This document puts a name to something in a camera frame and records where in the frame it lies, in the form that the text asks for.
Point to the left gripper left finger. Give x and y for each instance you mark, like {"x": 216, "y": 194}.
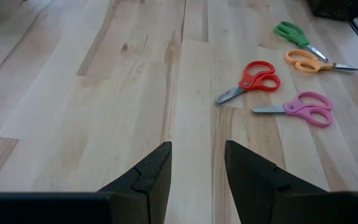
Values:
{"x": 141, "y": 193}

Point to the black mesh basket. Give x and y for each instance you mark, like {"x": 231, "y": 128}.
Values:
{"x": 337, "y": 9}

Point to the pink scissors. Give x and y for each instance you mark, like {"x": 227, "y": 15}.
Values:
{"x": 294, "y": 107}

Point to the orange scissors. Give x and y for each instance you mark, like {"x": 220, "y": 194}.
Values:
{"x": 322, "y": 66}

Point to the red scissors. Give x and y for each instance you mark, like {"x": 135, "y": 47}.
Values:
{"x": 247, "y": 83}

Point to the green scissors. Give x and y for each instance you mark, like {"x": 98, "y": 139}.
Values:
{"x": 301, "y": 40}

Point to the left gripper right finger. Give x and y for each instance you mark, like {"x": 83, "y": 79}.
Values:
{"x": 266, "y": 196}

